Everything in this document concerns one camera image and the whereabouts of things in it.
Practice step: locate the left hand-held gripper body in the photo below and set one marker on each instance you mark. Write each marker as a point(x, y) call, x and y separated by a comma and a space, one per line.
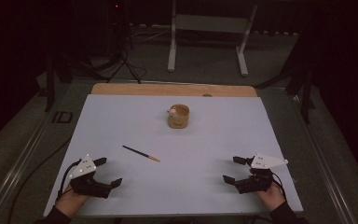
point(90, 188)

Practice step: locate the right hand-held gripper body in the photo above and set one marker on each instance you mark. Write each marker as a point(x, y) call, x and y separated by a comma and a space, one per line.
point(256, 183)

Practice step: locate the black pen with orange tip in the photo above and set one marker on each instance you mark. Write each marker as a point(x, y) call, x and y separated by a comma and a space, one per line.
point(140, 152)

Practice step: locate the round wooden cup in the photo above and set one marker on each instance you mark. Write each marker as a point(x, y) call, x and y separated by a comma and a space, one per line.
point(180, 121)

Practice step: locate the person's right hand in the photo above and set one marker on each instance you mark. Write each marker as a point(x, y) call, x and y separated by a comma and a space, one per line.
point(273, 199)

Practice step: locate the person's left hand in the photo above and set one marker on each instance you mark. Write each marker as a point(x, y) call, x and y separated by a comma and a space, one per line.
point(70, 202)

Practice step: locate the white table mat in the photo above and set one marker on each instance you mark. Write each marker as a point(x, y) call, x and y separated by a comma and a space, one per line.
point(199, 155)

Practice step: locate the small white animal figurine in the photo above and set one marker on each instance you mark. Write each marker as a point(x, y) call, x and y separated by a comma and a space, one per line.
point(172, 111)

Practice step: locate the black metal stand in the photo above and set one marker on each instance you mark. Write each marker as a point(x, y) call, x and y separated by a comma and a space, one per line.
point(306, 99)
point(50, 90)

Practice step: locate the black tripod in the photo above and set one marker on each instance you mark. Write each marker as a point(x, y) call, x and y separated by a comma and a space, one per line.
point(125, 59)

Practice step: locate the white metal stand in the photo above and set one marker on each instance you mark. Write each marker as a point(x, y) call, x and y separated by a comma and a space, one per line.
point(171, 46)

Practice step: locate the metal floor rail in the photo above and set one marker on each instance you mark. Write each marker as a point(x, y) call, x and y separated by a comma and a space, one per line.
point(16, 169)
point(323, 163)

